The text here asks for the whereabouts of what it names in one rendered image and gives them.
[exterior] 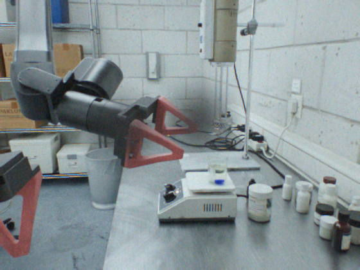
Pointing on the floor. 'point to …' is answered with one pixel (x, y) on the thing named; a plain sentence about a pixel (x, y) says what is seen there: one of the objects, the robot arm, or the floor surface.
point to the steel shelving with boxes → (26, 142)
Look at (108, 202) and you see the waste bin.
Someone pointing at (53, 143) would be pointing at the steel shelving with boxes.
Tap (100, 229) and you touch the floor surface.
